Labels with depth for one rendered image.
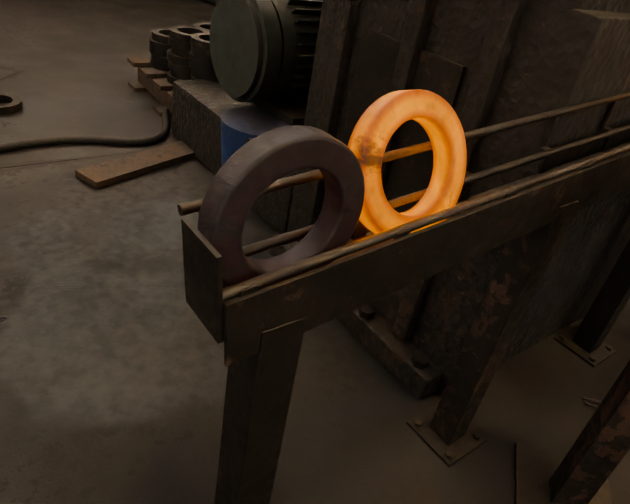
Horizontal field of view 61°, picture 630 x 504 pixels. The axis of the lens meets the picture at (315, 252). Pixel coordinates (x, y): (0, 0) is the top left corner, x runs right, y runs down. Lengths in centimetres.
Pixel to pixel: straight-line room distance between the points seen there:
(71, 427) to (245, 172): 85
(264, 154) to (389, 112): 21
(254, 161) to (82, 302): 108
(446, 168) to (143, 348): 89
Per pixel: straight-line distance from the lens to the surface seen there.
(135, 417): 122
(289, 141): 49
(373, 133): 62
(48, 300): 152
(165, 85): 265
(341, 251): 58
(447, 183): 73
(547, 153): 97
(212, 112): 209
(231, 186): 48
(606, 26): 102
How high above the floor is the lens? 95
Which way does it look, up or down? 33 degrees down
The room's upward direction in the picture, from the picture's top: 11 degrees clockwise
